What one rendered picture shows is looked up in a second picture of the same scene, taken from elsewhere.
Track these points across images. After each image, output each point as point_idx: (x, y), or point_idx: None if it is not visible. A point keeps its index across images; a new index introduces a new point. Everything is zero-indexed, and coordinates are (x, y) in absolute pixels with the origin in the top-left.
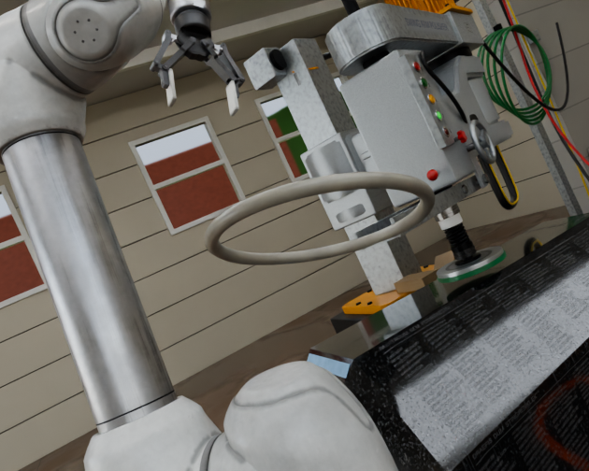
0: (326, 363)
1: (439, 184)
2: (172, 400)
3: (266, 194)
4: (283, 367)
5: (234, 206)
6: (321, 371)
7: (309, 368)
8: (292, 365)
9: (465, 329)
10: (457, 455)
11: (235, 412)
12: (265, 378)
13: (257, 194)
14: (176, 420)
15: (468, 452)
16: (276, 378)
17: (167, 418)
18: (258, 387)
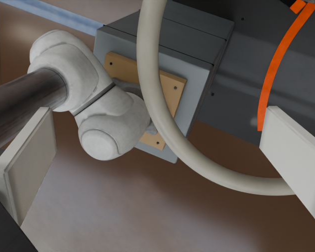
0: None
1: None
2: (63, 103)
3: (163, 139)
4: (104, 144)
5: (144, 98)
6: (112, 157)
7: (107, 158)
8: (107, 147)
9: None
10: None
11: (79, 139)
12: (94, 143)
13: (159, 130)
14: (63, 111)
15: None
16: (96, 149)
17: (59, 110)
18: (88, 147)
